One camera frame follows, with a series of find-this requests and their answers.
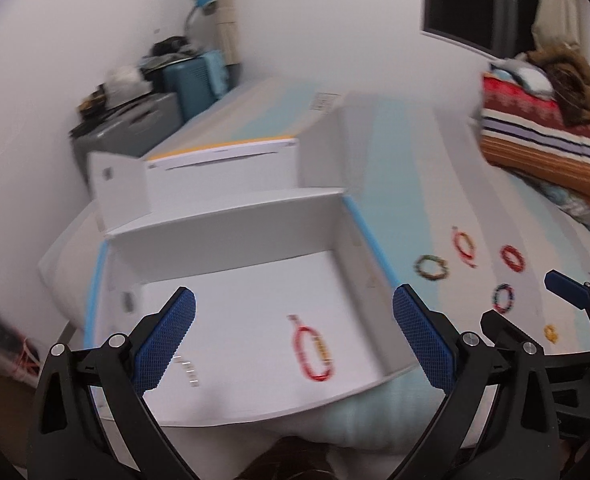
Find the light blue cloth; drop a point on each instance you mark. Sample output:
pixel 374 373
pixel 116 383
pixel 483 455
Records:
pixel 216 72

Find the white plastic bag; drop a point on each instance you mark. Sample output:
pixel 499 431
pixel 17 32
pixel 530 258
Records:
pixel 122 80

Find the dark window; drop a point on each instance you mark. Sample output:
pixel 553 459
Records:
pixel 470 0

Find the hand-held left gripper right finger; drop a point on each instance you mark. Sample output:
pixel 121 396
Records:
pixel 420 335

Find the dark brown cloth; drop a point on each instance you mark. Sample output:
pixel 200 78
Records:
pixel 287 460

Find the small yellow bead trinket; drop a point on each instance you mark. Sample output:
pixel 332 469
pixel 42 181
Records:
pixel 551 333

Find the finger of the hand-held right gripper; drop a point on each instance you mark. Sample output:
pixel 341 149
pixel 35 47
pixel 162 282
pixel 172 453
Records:
pixel 567 289
pixel 500 327

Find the cream window curtain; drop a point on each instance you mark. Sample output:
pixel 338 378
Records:
pixel 555 15

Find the blue suitcase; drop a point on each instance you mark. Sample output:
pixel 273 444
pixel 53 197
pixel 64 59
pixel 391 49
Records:
pixel 187 85

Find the beige curtain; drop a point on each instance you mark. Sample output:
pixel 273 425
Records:
pixel 227 15

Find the grey suitcase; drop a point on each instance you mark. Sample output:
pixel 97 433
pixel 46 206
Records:
pixel 125 127

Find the light blue white pillow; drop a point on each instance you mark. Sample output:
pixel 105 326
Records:
pixel 530 77

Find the striped red orange cushion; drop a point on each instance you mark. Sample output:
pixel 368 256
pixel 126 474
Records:
pixel 540 140

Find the black bag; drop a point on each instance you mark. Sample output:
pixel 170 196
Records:
pixel 167 55

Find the small metal clips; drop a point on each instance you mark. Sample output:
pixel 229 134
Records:
pixel 187 366

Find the blue desk lamp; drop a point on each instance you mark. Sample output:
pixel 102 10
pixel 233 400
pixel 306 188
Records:
pixel 204 4

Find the floral pillow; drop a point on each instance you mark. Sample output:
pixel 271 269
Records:
pixel 570 200

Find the brown fleece blanket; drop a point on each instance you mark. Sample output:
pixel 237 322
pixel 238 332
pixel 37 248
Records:
pixel 572 80

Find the long white cardboard box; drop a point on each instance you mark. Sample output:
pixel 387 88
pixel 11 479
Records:
pixel 235 120

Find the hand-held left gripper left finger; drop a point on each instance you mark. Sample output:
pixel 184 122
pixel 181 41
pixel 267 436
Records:
pixel 167 340

